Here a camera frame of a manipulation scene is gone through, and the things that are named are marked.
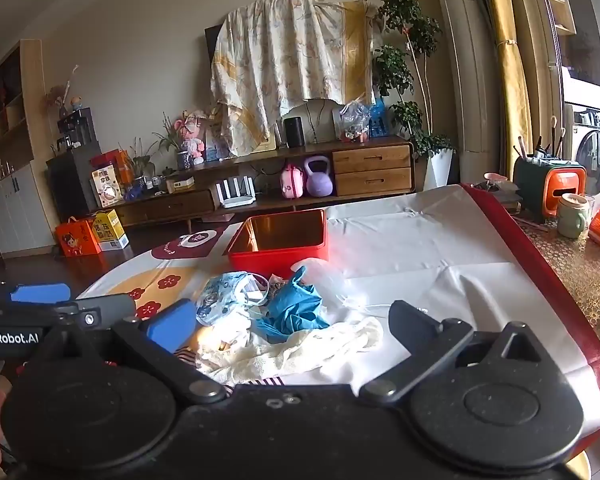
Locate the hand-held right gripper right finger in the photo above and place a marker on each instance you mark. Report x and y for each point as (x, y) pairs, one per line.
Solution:
(412, 325)

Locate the pink plush doll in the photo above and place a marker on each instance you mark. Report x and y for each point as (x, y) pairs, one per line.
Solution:
(192, 135)

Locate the dried flower bunch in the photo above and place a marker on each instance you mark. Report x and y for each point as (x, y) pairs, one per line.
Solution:
(57, 92)

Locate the black cylinder speaker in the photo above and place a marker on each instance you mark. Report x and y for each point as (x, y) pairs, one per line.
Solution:
(294, 132)

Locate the wooden television cabinet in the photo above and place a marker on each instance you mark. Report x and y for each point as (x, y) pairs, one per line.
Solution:
(370, 170)

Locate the washing machine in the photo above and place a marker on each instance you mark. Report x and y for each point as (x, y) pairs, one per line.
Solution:
(595, 155)

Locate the yellow carton box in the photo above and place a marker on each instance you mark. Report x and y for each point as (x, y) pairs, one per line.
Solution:
(110, 230)

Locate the clear plastic bag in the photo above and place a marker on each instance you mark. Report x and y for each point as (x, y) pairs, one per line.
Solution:
(354, 120)

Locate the red orange gift bag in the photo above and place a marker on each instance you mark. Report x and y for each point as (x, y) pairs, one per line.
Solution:
(117, 165)

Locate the white brown snack box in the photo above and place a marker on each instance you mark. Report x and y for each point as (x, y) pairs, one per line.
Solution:
(105, 187)

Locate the small green potted plant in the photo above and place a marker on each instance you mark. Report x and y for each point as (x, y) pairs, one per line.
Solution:
(141, 162)

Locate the white printed packet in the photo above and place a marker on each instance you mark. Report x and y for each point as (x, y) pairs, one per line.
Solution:
(255, 295)

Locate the blue packet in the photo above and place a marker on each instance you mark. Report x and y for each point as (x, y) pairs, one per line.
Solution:
(380, 120)

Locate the green mug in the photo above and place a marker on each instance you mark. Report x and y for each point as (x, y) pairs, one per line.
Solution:
(572, 215)

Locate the white router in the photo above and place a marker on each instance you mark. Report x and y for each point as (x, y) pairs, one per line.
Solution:
(237, 200)

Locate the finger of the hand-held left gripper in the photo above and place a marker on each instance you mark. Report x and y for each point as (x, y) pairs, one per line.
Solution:
(40, 292)
(105, 307)

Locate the television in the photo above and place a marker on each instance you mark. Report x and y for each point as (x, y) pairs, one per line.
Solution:
(211, 42)

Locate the flat pink item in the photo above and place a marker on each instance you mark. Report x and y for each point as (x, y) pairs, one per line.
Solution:
(217, 218)

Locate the pink small case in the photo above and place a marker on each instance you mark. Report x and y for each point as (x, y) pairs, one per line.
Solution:
(293, 185)

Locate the red tin box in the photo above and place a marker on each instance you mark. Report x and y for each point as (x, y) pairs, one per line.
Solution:
(275, 262)

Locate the potted tree white planter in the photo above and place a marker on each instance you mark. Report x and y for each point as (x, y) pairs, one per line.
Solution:
(405, 60)

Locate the white mesh cloth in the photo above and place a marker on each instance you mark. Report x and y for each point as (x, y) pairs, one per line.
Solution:
(325, 275)

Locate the potted orchid plant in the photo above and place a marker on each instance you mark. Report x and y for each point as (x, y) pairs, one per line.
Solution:
(182, 157)

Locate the teal blue cloth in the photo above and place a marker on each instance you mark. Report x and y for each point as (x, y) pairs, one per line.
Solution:
(292, 305)

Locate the wall shelf unit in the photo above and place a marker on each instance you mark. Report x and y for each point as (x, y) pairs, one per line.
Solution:
(25, 200)

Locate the white standing air conditioner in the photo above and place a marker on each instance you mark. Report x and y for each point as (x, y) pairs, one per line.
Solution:
(465, 85)

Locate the yellow curtain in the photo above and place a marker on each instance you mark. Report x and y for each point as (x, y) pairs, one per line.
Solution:
(510, 85)

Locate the floral cloth cover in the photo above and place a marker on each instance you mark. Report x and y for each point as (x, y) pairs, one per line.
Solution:
(290, 60)

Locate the small cream box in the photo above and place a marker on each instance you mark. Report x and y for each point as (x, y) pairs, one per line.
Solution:
(180, 185)

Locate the blue toy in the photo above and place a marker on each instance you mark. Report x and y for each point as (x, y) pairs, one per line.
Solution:
(134, 191)

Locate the cream knit cloth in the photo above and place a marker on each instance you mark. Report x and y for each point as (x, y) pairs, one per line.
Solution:
(305, 355)

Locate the orange gift box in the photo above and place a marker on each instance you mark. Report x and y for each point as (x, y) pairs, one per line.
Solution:
(77, 240)

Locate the blue picture box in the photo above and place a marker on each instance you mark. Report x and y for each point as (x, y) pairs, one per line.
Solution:
(217, 142)

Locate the small figurine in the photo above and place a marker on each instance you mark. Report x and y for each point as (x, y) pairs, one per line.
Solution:
(76, 102)

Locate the blue patterned face mask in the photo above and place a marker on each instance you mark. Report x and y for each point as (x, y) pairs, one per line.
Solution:
(220, 295)

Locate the gold patterned table cover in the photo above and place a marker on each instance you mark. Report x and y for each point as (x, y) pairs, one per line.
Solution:
(580, 285)

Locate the purple kettlebell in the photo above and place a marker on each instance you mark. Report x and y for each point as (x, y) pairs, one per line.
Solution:
(318, 182)

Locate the pink bowl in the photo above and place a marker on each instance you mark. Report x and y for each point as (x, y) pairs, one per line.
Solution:
(495, 178)

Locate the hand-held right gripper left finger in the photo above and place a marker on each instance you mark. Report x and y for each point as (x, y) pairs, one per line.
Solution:
(172, 322)

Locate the green orange desk organizer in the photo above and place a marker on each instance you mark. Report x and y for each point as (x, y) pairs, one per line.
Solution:
(535, 190)

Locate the black coffee machine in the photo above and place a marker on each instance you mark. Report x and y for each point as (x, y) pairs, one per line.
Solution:
(77, 127)

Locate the black mini fridge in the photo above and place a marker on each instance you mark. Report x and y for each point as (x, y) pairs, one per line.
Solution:
(70, 180)

